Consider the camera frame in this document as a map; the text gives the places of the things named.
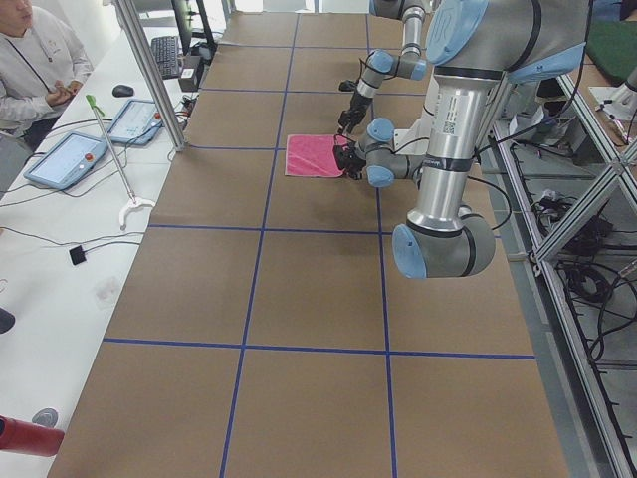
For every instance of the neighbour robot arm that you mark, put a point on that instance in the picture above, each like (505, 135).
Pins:
(620, 103)

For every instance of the aluminium frame post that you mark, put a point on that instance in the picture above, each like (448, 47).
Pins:
(130, 23)

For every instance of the reacher grabber stick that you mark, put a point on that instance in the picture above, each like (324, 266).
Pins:
(134, 202)

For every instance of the black keyboard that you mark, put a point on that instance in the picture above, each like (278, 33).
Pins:
(165, 51)

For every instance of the aluminium frame rail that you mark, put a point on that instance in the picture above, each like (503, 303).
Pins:
(574, 231)

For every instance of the pink and grey towel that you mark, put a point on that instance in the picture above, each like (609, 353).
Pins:
(311, 155)

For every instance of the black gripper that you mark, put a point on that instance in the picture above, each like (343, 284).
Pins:
(354, 162)
(356, 104)

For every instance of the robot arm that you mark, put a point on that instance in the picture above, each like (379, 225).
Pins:
(467, 47)
(380, 65)

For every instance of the near teach pendant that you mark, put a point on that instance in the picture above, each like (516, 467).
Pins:
(68, 162)

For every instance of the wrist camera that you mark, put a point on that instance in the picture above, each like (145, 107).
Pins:
(340, 153)
(347, 86)

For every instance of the red bottle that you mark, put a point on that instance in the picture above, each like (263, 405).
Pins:
(28, 438)

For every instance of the teach pendant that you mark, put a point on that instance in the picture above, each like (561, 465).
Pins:
(68, 162)
(136, 123)

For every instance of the small black square puck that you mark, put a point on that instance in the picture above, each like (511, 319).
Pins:
(78, 255)

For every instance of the black box with label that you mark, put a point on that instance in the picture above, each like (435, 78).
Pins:
(191, 74)

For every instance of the far teach pendant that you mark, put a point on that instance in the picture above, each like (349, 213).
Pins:
(136, 123)

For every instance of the person in white shirt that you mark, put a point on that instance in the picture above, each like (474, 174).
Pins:
(43, 67)

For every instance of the black monitor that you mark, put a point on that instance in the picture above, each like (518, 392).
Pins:
(184, 14)

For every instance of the grey round disc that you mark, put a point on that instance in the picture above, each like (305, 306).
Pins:
(47, 417)

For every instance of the black computer mouse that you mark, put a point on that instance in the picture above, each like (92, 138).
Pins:
(122, 91)

